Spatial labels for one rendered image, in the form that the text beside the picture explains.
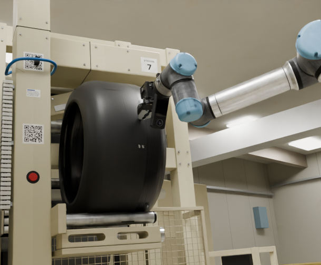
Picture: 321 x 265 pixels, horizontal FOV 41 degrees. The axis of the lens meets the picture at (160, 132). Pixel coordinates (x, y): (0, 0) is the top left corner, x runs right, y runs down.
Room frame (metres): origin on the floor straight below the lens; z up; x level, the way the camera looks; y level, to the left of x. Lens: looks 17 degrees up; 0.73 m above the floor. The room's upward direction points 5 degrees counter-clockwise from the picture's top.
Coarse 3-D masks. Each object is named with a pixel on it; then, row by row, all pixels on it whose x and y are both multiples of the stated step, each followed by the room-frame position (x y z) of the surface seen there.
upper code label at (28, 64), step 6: (24, 54) 1.47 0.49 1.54; (30, 54) 1.48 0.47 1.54; (36, 54) 1.49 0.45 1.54; (42, 54) 1.50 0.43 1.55; (24, 60) 1.47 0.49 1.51; (30, 60) 1.48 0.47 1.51; (24, 66) 1.47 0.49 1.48; (30, 66) 1.48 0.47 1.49; (36, 66) 1.49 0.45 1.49; (42, 66) 1.50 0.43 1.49
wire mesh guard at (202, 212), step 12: (204, 216) 2.27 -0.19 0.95; (180, 228) 2.21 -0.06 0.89; (204, 228) 2.26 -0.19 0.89; (192, 240) 2.24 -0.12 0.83; (204, 240) 2.26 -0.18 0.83; (156, 252) 2.15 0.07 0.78; (204, 252) 2.27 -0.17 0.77; (84, 264) 1.99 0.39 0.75; (120, 264) 2.06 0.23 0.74; (132, 264) 2.09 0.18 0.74; (144, 264) 2.12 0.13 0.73; (156, 264) 2.14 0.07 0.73; (168, 264) 2.17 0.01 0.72
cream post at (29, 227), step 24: (24, 0) 1.47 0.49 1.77; (48, 0) 1.51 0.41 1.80; (24, 24) 1.47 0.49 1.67; (48, 24) 1.51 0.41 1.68; (24, 48) 1.47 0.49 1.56; (48, 48) 1.51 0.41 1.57; (24, 72) 1.47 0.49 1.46; (48, 72) 1.51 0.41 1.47; (24, 96) 1.47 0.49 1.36; (48, 96) 1.51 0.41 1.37; (24, 120) 1.47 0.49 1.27; (48, 120) 1.51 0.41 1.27; (24, 144) 1.47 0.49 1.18; (48, 144) 1.51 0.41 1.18; (24, 168) 1.47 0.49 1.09; (48, 168) 1.51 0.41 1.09; (24, 192) 1.47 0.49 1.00; (48, 192) 1.51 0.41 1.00; (24, 216) 1.48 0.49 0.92; (48, 216) 1.51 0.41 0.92; (24, 240) 1.48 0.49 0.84; (48, 240) 1.51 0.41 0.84; (24, 264) 1.48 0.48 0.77; (48, 264) 1.51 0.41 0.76
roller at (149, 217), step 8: (72, 216) 1.47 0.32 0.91; (80, 216) 1.49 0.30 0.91; (88, 216) 1.50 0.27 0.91; (96, 216) 1.51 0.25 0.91; (104, 216) 1.52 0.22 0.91; (112, 216) 1.54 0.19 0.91; (120, 216) 1.55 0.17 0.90; (128, 216) 1.56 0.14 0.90; (136, 216) 1.58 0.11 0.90; (144, 216) 1.59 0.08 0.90; (152, 216) 1.60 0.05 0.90; (72, 224) 1.48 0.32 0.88; (80, 224) 1.49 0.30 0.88; (88, 224) 1.50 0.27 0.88; (96, 224) 1.52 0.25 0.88; (104, 224) 1.53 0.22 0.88; (112, 224) 1.55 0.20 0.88; (120, 224) 1.56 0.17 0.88; (128, 224) 1.58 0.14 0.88
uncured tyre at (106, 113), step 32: (96, 96) 1.44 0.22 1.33; (128, 96) 1.48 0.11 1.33; (64, 128) 1.76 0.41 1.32; (96, 128) 1.41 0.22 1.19; (128, 128) 1.43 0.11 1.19; (64, 160) 1.82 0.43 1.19; (96, 160) 1.42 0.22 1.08; (128, 160) 1.45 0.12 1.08; (160, 160) 1.51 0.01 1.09; (64, 192) 1.77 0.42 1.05; (96, 192) 1.47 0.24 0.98; (128, 192) 1.51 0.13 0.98
